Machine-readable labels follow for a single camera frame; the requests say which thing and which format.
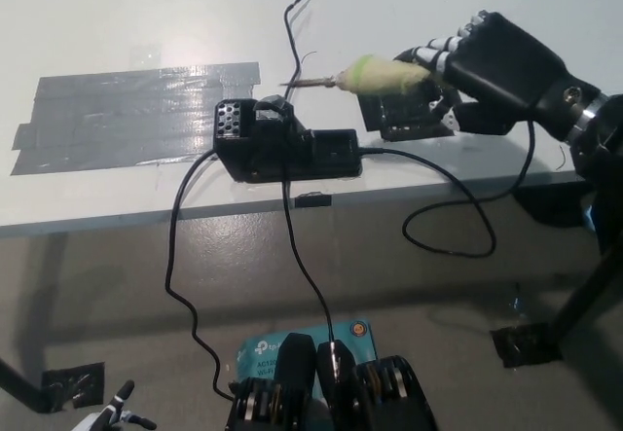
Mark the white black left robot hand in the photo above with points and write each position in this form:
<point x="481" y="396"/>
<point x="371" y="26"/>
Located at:
<point x="102" y="419"/>

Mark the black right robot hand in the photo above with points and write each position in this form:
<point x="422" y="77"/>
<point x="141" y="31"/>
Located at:
<point x="506" y="71"/>

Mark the tape-wrapped soldering iron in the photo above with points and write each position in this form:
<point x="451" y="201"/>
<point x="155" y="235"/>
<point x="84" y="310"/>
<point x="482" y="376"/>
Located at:
<point x="389" y="78"/>

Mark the black robot torso blocks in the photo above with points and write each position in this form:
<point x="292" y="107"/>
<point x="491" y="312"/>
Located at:
<point x="297" y="377"/>

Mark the black soldering station base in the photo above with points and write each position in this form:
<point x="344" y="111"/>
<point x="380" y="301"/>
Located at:
<point x="272" y="154"/>

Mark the black floor tape patch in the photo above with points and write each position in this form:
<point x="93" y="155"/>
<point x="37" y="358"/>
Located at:
<point x="525" y="346"/>
<point x="73" y="387"/>

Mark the black table leg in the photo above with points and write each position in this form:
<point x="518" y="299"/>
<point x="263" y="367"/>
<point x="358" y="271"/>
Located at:
<point x="17" y="382"/>
<point x="579" y="299"/>

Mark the teal tp-link box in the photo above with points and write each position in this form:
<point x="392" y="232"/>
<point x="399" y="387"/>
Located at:
<point x="258" y="353"/>

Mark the clear shiny plastic scrap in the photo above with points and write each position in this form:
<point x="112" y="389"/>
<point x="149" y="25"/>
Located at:
<point x="517" y="302"/>

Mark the small black tape strip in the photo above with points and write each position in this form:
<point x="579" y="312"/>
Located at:
<point x="314" y="200"/>

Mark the grey duct tape patch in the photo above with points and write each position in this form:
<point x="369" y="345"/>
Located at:
<point x="121" y="115"/>

